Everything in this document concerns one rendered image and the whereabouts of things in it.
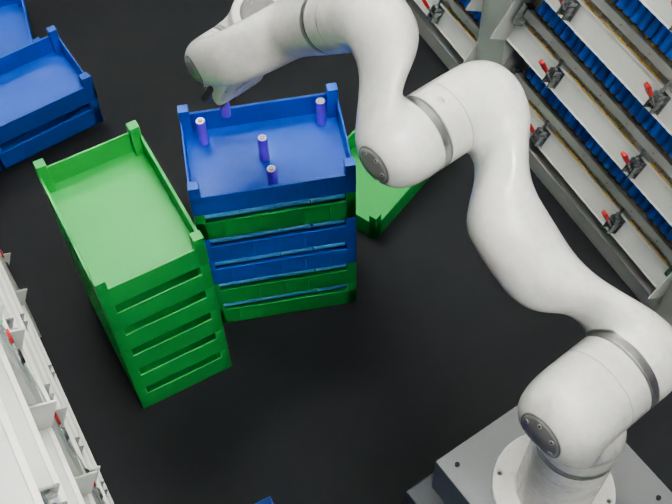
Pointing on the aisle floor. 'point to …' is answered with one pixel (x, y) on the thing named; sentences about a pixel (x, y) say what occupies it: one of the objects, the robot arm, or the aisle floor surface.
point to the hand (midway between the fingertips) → (226, 92)
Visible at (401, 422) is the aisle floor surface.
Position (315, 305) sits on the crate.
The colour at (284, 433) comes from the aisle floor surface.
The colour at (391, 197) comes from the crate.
